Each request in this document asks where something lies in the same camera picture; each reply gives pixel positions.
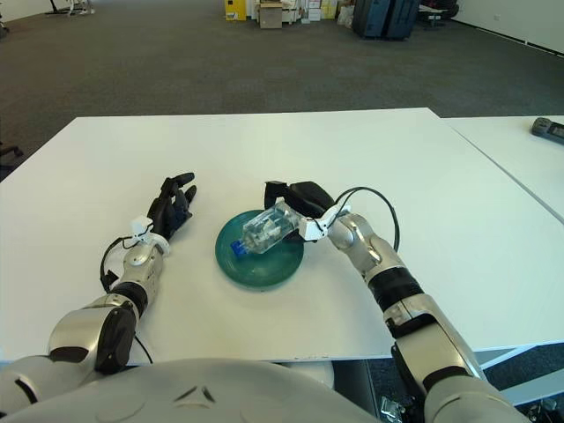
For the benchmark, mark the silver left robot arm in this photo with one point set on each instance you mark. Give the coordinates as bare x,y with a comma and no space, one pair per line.
83,330

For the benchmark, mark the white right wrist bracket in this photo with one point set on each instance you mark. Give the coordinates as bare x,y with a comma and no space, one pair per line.
313,229

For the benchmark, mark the green round plate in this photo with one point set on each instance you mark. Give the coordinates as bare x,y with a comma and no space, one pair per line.
264,273

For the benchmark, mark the stack of white boxes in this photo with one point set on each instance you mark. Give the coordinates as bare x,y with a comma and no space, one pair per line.
321,9

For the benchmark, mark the yellow cabinet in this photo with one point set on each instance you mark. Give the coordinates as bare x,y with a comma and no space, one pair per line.
235,11

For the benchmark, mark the grey robot torso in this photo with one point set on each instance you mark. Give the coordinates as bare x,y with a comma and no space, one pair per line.
220,396

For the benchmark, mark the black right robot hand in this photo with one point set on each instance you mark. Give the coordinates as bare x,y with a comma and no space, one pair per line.
310,198

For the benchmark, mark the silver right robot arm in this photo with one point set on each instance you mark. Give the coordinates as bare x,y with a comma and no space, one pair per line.
396,273

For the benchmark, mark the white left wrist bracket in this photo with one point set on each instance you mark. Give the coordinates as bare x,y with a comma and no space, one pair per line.
141,224

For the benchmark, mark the clear plastic bottle blue cap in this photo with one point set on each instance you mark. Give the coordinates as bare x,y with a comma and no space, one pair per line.
269,229

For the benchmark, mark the black stand legs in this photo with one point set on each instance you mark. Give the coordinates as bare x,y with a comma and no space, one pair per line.
66,8

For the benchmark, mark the white shelf unit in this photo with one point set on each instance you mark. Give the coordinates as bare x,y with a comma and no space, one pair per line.
293,13

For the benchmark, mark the black handheld device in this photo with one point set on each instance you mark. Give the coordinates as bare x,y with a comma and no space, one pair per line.
548,130

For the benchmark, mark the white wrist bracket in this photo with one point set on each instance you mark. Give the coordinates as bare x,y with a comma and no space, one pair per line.
141,224
313,229

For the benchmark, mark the white bag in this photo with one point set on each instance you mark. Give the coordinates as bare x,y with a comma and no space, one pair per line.
346,17

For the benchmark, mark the blue suitcase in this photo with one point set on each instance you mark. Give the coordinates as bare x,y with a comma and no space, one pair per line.
370,18

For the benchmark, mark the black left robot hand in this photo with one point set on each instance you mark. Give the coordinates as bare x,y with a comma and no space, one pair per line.
169,211

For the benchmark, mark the dark navy suitcase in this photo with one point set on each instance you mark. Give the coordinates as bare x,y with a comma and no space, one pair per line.
403,18

